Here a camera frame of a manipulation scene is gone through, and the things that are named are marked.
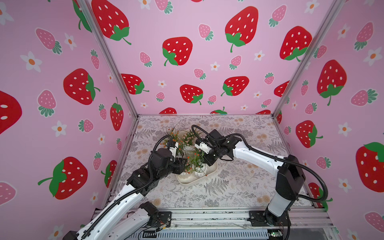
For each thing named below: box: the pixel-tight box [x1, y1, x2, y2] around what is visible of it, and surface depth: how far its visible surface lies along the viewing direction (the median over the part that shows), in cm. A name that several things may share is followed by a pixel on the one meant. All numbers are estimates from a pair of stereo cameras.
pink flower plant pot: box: [181, 131, 196, 151], surface depth 89 cm
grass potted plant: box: [187, 149, 207, 178], surface depth 78 cm
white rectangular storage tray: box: [175, 130, 218, 186], surface depth 84 cm
